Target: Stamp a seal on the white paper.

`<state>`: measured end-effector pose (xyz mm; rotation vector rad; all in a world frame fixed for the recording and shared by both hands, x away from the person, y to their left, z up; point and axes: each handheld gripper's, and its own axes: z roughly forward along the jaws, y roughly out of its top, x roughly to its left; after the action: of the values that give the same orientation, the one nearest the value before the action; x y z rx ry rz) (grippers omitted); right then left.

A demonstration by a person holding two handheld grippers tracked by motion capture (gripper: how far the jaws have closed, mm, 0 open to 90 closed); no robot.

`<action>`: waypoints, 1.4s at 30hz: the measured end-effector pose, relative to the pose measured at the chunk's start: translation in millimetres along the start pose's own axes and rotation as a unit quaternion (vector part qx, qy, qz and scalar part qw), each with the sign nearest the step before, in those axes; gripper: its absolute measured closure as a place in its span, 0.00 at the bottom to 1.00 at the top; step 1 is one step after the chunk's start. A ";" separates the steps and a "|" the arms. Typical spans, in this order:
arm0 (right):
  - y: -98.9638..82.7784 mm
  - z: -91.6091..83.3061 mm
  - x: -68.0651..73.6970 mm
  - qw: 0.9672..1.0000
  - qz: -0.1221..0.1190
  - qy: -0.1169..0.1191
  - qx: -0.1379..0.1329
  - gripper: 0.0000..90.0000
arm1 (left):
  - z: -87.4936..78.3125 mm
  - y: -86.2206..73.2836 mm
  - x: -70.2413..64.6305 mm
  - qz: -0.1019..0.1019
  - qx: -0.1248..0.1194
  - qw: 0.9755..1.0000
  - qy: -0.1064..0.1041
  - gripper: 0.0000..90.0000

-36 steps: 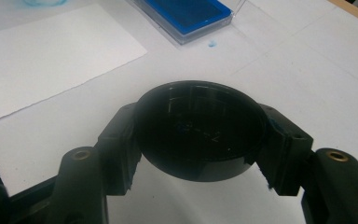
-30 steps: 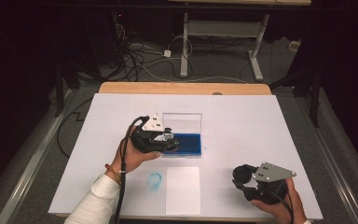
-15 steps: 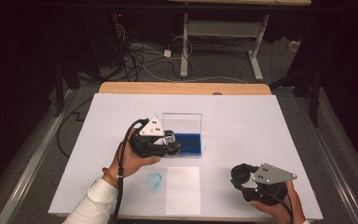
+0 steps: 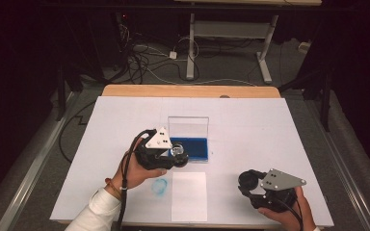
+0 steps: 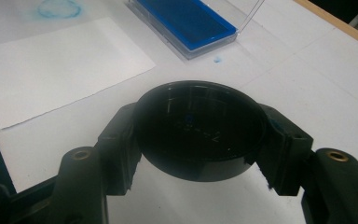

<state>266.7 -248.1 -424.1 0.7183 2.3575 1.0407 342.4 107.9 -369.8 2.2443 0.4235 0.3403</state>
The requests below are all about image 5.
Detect black round stamp clear knob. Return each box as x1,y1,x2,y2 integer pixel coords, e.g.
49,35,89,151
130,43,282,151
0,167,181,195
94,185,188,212
133,79,269,183

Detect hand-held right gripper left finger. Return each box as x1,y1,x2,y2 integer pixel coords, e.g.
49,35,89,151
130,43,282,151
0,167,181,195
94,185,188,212
48,102,144,224

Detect small white paper sheet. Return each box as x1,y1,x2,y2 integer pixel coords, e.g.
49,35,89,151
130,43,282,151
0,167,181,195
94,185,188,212
0,17,157,130

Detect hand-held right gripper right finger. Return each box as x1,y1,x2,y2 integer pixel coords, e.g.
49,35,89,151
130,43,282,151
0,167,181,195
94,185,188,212
255,104,358,224

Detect blue ink pad clear lid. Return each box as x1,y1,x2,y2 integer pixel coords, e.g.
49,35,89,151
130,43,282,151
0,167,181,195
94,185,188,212
126,0,266,61

